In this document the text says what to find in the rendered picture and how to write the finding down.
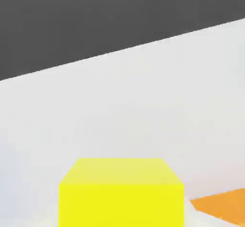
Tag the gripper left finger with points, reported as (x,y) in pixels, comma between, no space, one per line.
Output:
(47,224)

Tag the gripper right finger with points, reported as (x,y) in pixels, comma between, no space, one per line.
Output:
(193,219)

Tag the small yellow cube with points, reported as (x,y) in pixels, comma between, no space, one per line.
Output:
(121,202)

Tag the large orange box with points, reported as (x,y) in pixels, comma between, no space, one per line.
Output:
(224,204)

